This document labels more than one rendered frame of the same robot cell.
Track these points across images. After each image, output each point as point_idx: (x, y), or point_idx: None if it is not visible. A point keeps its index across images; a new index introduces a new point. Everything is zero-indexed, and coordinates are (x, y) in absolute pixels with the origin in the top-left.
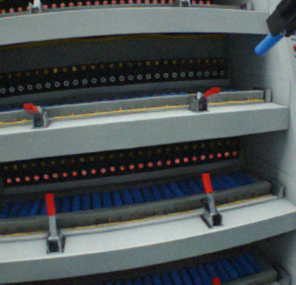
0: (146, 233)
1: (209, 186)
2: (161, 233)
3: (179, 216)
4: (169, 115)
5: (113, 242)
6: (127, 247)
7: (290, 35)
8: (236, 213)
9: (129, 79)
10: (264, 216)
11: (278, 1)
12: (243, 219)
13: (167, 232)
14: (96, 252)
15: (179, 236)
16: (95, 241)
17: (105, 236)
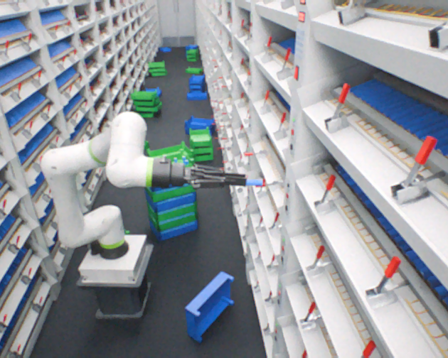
0: (269, 214)
1: (275, 218)
2: (269, 218)
3: (277, 220)
4: (269, 182)
5: (264, 207)
6: (261, 212)
7: (244, 186)
8: (279, 239)
9: None
10: (276, 249)
11: (289, 160)
12: (274, 241)
13: (269, 219)
14: (259, 205)
15: (265, 223)
16: (264, 203)
17: (267, 204)
